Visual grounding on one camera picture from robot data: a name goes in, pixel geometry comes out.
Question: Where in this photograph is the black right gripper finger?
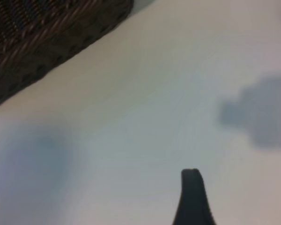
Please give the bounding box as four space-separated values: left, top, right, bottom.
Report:
172 168 217 225

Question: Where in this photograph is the dark brown wicker basket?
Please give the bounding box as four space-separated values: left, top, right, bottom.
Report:
0 0 134 110

